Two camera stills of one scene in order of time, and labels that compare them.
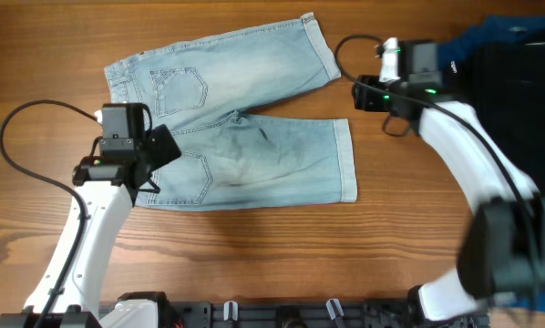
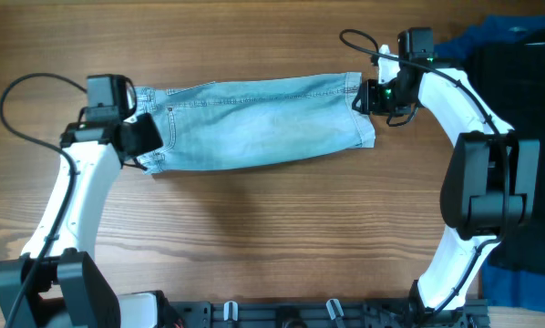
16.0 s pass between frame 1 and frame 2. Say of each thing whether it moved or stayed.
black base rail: stayed
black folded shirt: stayed
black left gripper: moved
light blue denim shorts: moved
